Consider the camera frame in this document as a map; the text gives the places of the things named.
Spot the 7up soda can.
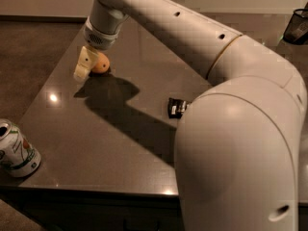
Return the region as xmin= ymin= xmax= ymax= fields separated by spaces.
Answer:
xmin=0 ymin=118 xmax=41 ymax=178

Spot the orange fruit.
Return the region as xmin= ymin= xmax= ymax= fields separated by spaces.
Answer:
xmin=91 ymin=53 xmax=110 ymax=74

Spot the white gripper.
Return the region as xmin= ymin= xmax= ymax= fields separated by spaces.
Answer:
xmin=73 ymin=16 xmax=122 ymax=82

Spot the black snack bar wrapper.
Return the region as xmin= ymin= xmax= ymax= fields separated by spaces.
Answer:
xmin=167 ymin=98 xmax=191 ymax=118

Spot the black mesh pen holder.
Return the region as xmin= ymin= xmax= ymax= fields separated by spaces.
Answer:
xmin=283 ymin=3 xmax=308 ymax=45

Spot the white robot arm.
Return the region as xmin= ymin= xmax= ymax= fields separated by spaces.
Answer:
xmin=75 ymin=0 xmax=307 ymax=231

